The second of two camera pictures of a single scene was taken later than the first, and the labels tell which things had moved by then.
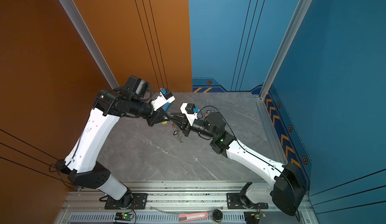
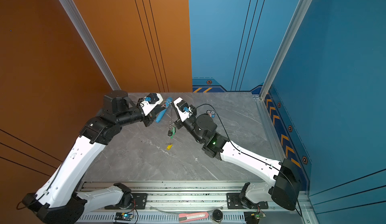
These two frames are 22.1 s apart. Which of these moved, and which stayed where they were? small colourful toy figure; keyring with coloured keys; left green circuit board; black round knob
Moved: keyring with coloured keys
Stayed: left green circuit board; small colourful toy figure; black round knob
